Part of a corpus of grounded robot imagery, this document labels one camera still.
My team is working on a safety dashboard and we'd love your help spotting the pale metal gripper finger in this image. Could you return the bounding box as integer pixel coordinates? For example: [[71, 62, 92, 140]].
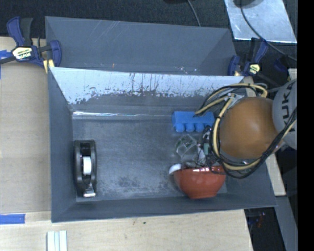
[[175, 134, 199, 150], [177, 147, 200, 163]]

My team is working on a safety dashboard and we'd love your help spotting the white rounded object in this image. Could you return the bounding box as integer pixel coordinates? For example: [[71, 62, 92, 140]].
[[168, 163, 183, 175]]

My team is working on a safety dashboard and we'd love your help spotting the blue toy building block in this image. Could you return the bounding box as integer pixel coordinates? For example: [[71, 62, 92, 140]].
[[171, 110, 216, 133]]

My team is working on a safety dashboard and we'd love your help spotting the red-brown bowl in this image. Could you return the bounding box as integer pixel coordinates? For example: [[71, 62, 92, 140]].
[[172, 165, 227, 200]]

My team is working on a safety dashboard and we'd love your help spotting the grey metal bin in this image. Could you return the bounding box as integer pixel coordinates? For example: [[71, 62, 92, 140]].
[[44, 16, 278, 223]]

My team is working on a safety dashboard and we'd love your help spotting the pale wood board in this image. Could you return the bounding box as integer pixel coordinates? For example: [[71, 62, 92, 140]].
[[0, 61, 53, 215]]

